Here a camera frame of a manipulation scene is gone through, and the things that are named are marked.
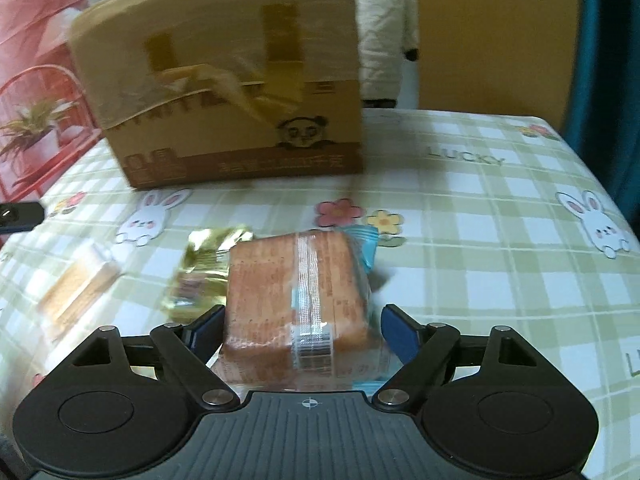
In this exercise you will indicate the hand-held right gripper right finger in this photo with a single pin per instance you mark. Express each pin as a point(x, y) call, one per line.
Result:
point(400, 335)

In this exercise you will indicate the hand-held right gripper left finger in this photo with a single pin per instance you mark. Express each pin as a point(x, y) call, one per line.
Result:
point(200, 332)

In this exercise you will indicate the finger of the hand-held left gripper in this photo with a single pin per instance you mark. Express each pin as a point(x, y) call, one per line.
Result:
point(22, 217)

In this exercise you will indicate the clear toast packet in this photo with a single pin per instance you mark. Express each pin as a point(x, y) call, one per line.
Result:
point(280, 300)

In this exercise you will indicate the gold snack packet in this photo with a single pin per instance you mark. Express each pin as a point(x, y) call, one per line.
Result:
point(205, 270)

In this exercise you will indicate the pale bread slice packet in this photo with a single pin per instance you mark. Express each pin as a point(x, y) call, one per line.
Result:
point(75, 282)

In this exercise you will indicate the checked bunny print tablecloth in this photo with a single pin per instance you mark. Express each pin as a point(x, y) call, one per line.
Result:
point(475, 260)

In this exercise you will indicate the taped cardboard box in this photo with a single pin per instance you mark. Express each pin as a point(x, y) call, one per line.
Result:
point(210, 85)

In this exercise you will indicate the white quilted blanket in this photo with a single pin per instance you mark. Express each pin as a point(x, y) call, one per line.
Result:
point(382, 25)

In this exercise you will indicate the wooden panel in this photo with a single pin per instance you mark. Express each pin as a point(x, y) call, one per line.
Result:
point(490, 35)

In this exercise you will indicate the teal curtain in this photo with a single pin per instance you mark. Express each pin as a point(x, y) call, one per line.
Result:
point(590, 60)

